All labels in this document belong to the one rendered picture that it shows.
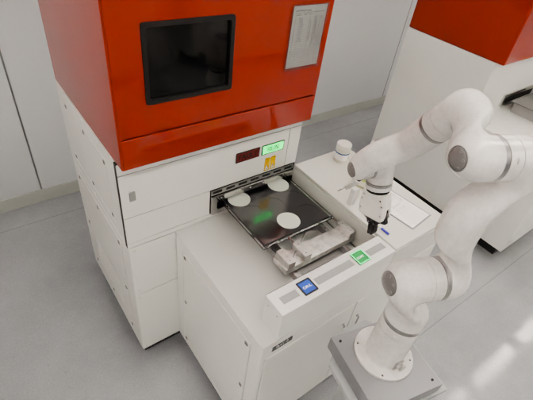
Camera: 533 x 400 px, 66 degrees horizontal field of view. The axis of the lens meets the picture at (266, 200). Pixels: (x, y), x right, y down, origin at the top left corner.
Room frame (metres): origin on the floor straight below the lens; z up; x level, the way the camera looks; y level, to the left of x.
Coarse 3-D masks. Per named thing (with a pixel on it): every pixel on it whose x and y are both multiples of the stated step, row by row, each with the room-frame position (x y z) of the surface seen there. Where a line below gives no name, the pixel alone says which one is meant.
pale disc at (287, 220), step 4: (280, 216) 1.29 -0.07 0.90; (284, 216) 1.30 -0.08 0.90; (288, 216) 1.30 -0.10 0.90; (292, 216) 1.30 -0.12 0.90; (296, 216) 1.31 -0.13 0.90; (280, 220) 1.27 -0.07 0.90; (284, 220) 1.27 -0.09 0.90; (288, 220) 1.28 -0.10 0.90; (292, 220) 1.28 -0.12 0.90; (296, 220) 1.28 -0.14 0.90; (280, 224) 1.24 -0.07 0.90; (284, 224) 1.25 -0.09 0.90; (288, 224) 1.25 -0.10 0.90; (292, 224) 1.25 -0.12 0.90; (296, 224) 1.26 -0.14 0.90; (288, 228) 1.23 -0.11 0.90; (292, 228) 1.23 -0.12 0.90
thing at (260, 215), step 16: (256, 192) 1.43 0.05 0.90; (272, 192) 1.44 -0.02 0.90; (288, 192) 1.46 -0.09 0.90; (240, 208) 1.31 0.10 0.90; (256, 208) 1.32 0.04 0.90; (272, 208) 1.34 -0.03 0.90; (288, 208) 1.35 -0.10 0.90; (304, 208) 1.37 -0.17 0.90; (256, 224) 1.22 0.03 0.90; (272, 224) 1.24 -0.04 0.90; (304, 224) 1.27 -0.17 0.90; (272, 240) 1.14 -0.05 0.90
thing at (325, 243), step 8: (328, 232) 1.26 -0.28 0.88; (336, 232) 1.27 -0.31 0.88; (312, 240) 1.19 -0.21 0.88; (320, 240) 1.20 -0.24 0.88; (328, 240) 1.21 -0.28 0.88; (336, 240) 1.22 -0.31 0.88; (344, 240) 1.22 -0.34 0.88; (312, 248) 1.15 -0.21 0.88; (320, 248) 1.16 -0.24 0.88; (328, 248) 1.16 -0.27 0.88; (336, 248) 1.20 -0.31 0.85; (296, 256) 1.10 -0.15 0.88; (312, 256) 1.11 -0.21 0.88; (320, 256) 1.14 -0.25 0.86; (280, 264) 1.05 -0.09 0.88; (296, 264) 1.06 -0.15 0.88; (304, 264) 1.08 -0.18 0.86; (288, 272) 1.03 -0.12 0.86
